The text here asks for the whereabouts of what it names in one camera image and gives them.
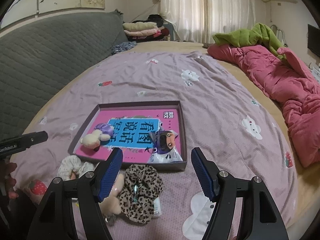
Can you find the folded clothes pile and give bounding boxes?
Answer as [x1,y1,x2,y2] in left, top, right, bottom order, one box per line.
[123,14,174,43]

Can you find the red pink quilt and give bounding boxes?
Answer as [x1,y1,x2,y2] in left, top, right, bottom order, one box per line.
[208,44,319,167]

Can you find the grey quilted headboard cover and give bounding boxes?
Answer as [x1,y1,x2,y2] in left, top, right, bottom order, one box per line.
[1,10,127,139]

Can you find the shallow purple cardboard box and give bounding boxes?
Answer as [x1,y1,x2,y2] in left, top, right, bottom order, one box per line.
[68,100,188,172]

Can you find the white curtain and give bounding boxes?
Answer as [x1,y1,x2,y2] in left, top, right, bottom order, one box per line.
[160,0,256,43]

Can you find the white floral scrunchie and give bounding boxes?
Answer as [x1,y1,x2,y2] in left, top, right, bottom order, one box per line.
[57,155,95,181]

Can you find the cream plush pink dress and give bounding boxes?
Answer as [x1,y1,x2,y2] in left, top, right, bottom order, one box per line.
[99,173,124,226]

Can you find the cream plush purple dress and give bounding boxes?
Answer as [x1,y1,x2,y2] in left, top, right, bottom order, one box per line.
[80,123,114,152]

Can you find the pink patterned bed sheet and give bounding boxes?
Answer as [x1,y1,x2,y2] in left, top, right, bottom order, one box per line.
[12,52,298,224]

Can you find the green blanket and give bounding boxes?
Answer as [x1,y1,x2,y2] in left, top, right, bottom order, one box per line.
[213,23,286,61]

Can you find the left hand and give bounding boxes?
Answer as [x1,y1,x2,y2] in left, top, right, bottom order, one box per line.
[1,160,18,199]

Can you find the cartoon face tissue pack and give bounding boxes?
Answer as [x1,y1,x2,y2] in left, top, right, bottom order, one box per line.
[148,130,183,164]

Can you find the blue patterned cloth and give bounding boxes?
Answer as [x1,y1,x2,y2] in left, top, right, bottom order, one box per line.
[111,41,137,55]

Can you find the pink book blue title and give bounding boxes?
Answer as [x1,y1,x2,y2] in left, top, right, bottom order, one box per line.
[75,108,183,162]

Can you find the black television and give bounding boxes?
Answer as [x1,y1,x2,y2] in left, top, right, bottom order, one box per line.
[308,24,320,57]

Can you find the leopard print scrunchie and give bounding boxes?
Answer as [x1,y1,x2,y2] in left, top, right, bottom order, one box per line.
[118,164,164,224]

